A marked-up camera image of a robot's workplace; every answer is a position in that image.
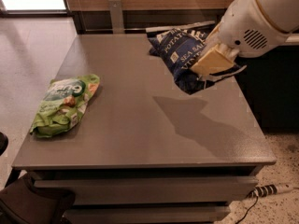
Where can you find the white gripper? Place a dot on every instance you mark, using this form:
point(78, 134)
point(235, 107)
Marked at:
point(246, 27)

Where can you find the blue potato chip bag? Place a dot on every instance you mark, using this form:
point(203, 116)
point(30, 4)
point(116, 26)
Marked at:
point(180, 47)

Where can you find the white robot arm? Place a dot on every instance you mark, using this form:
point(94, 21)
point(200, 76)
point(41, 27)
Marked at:
point(249, 29)

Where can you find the green rice chip bag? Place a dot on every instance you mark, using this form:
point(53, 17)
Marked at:
point(64, 105)

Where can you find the white black power strip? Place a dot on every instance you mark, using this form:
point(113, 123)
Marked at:
point(272, 189)

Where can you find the upper grey drawer front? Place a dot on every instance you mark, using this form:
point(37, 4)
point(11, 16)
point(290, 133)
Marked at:
point(155, 190)

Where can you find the grey drawer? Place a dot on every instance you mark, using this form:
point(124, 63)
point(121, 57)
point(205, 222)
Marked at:
point(155, 190)
point(151, 215)

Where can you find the lower grey drawer front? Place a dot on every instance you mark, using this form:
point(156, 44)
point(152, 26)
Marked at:
point(151, 215)

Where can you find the dark brown chair seat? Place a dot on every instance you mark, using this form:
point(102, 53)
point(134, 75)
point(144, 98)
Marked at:
point(23, 203)

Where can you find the left metal wall bracket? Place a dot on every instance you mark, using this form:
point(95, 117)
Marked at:
point(116, 16)

